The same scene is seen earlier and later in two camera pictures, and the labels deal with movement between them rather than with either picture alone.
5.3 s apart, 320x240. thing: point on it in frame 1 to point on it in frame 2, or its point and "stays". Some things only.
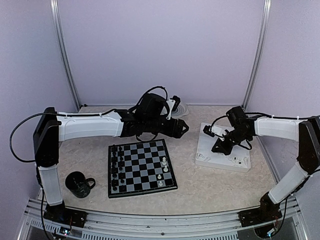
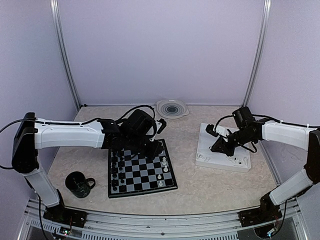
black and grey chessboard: [140, 168] stays
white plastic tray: [239, 159] stays
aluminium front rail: [106, 226] stays
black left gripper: [171, 132] to [154, 152]
